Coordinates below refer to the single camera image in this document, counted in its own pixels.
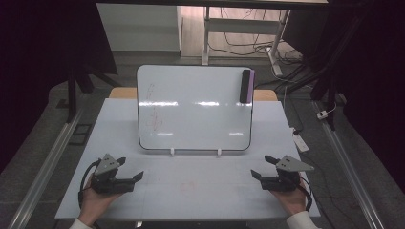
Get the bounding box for person's right hand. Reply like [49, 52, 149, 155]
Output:
[269, 177, 309, 219]

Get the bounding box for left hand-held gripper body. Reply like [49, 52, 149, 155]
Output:
[91, 153, 136, 196]

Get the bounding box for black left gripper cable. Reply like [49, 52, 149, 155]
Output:
[77, 158, 102, 209]

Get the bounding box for wooden table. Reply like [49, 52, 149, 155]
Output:
[109, 87, 279, 102]

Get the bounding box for dark curtain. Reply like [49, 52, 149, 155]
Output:
[0, 0, 119, 175]
[281, 0, 405, 195]

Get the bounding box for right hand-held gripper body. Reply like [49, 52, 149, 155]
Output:
[259, 155, 315, 193]

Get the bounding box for white desk frame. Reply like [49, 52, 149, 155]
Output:
[202, 6, 292, 77]

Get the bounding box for person's left hand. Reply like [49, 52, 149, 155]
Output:
[77, 173, 124, 227]

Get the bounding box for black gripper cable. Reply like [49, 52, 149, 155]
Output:
[297, 173, 314, 213]
[77, 158, 102, 209]

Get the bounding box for black metal stand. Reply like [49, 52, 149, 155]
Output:
[65, 61, 123, 124]

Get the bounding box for white power strip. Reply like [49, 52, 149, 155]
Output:
[289, 127, 310, 154]

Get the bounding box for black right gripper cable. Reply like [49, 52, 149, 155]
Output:
[297, 173, 314, 213]

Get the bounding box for purple and black whiteboard eraser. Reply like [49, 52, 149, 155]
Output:
[239, 69, 256, 104]

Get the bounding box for black floor plate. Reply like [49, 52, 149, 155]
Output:
[68, 123, 94, 147]

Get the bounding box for white whiteboard with black rim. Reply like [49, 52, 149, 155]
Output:
[136, 64, 255, 152]

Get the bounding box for white cabinet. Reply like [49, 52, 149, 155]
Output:
[96, 3, 183, 52]

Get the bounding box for aluminium rail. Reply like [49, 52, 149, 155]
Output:
[312, 100, 386, 229]
[7, 106, 84, 229]

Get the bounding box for black floor cables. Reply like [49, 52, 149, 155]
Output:
[208, 8, 304, 66]

